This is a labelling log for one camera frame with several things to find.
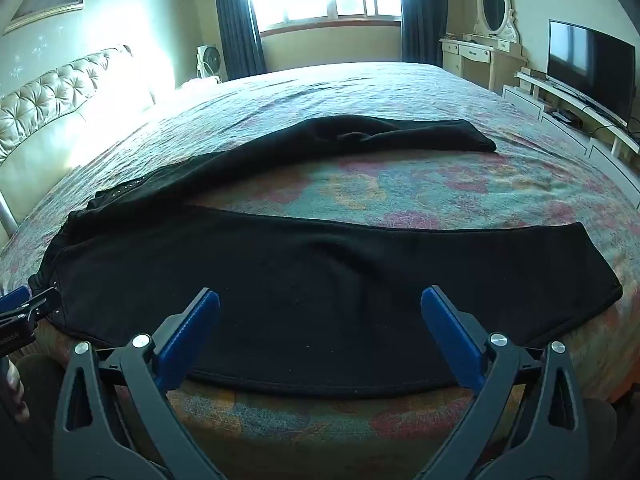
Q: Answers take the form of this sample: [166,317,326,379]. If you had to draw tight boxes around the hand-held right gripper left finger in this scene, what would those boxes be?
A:
[52,287,226,480]

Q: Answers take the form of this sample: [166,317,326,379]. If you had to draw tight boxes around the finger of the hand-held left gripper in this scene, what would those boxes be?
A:
[0,285,62,358]

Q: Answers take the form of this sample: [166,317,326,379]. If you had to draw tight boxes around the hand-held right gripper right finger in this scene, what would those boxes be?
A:
[415,285,591,480]

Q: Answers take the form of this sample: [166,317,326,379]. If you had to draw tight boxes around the black pants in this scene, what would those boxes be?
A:
[30,116,623,401]

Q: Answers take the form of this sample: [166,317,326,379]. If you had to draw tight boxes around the person's left hand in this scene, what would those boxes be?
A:
[0,360,30,423]

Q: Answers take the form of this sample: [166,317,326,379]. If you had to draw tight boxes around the bed with floral bedspread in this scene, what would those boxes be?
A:
[0,62,640,480]

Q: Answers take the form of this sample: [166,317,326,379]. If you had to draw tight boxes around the person's right leg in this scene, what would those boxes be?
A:
[584,399,620,480]

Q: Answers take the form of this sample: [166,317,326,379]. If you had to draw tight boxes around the cream tufted bed headboard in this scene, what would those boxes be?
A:
[0,45,176,248]

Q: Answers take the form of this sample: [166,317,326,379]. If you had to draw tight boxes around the white television stand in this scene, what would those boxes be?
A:
[502,67,640,211]

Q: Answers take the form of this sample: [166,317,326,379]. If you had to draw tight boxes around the white fan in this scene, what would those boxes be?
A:
[196,44,222,81]

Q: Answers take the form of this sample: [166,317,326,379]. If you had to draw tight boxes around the white dressing table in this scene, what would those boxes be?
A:
[440,32,528,96]

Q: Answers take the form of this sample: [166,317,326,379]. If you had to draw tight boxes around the black flat television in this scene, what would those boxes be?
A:
[546,20,637,128]

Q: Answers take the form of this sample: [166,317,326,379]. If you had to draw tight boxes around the dark blue curtain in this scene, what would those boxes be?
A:
[400,0,448,68]
[212,0,268,81]

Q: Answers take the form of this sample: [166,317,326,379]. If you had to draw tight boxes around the white framed oval mirror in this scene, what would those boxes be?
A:
[472,0,521,43]

